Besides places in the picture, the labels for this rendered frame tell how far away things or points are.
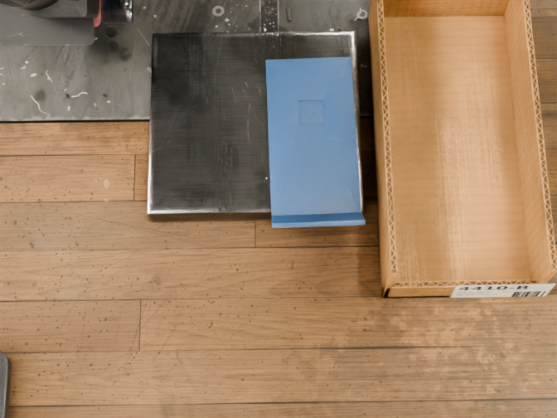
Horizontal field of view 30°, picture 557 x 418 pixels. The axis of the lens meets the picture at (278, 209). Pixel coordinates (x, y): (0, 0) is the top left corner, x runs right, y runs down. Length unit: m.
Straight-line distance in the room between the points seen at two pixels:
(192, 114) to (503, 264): 0.27
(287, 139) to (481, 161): 0.16
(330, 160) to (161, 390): 0.22
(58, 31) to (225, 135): 0.18
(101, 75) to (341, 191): 0.23
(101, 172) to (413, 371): 0.30
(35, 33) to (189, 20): 0.21
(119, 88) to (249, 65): 0.11
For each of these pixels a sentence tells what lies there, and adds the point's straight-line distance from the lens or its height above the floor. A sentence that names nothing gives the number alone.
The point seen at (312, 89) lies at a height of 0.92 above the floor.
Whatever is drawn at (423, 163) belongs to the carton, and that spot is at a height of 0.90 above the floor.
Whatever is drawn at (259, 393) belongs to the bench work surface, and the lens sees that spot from 0.80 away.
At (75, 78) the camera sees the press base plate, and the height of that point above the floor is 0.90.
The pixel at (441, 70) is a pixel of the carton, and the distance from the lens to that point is 0.89.
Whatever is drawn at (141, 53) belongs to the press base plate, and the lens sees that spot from 0.90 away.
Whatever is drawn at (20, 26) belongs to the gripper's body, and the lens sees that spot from 0.73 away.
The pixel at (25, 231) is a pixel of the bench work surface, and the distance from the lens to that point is 0.85.
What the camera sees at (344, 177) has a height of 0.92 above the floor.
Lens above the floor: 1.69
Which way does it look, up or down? 71 degrees down
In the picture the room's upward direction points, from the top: straight up
